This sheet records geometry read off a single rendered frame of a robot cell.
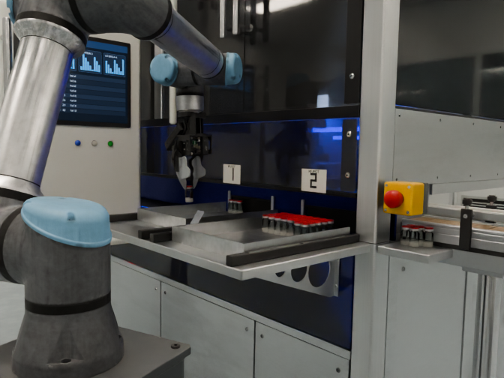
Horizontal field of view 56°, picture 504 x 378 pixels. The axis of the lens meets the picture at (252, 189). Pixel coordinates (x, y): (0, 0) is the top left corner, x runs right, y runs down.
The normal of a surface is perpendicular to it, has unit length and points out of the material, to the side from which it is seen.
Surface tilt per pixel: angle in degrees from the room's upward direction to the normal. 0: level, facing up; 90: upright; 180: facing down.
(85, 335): 72
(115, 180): 90
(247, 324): 90
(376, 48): 90
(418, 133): 90
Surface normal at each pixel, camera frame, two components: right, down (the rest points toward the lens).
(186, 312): -0.75, 0.04
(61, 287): 0.20, 0.08
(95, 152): 0.66, 0.07
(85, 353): 0.59, -0.22
